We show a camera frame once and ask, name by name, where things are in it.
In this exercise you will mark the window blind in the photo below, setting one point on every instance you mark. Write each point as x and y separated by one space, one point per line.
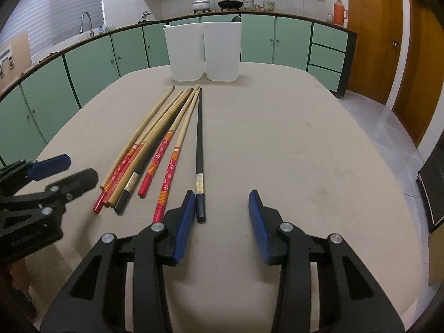
62 7

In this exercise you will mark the plain cardboard box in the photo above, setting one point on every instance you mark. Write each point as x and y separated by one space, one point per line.
436 260

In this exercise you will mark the white utensil holder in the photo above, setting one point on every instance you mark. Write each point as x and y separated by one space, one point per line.
187 52

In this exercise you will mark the green base cabinets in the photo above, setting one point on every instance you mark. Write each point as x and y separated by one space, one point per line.
93 69

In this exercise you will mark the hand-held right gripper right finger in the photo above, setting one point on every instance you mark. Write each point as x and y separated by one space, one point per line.
258 227

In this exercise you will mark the black cabinet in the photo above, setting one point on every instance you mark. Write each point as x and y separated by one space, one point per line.
433 194

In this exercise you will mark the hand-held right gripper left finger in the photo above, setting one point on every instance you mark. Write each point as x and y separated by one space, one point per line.
184 225

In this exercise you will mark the black chopstick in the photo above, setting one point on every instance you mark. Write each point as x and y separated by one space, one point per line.
137 177
199 145

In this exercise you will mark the red patterned bamboo chopstick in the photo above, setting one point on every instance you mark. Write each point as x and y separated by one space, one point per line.
123 161
168 180
156 159
114 180

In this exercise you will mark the stack of bowls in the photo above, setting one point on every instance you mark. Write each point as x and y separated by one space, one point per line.
248 4

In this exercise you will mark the white cooking pot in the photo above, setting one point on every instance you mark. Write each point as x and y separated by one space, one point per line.
201 6

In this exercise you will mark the chrome kitchen faucet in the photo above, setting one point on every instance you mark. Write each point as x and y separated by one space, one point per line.
91 24

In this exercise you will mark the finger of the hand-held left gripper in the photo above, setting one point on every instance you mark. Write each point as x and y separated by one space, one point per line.
52 164
76 180

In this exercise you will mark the small metal kettle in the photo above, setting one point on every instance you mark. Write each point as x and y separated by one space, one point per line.
147 16

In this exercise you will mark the wooden door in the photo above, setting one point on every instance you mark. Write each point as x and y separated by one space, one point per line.
419 69
371 34

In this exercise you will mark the orange thermos flask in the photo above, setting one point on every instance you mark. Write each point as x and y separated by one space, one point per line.
340 14

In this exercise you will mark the patterned jar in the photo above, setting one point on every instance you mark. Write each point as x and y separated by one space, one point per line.
269 6

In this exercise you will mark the printed cardboard box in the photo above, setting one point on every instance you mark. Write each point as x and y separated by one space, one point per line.
17 52

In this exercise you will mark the black wok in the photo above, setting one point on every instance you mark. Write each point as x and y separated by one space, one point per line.
230 4

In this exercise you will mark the small glass jar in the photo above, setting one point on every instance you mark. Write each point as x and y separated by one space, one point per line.
329 18

